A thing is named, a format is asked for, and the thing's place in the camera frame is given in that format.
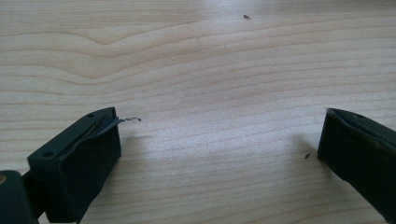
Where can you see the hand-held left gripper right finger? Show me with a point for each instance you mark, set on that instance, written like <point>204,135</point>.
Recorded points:
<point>358,149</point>

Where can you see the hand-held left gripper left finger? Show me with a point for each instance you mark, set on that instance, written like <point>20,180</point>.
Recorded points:
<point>81,155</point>

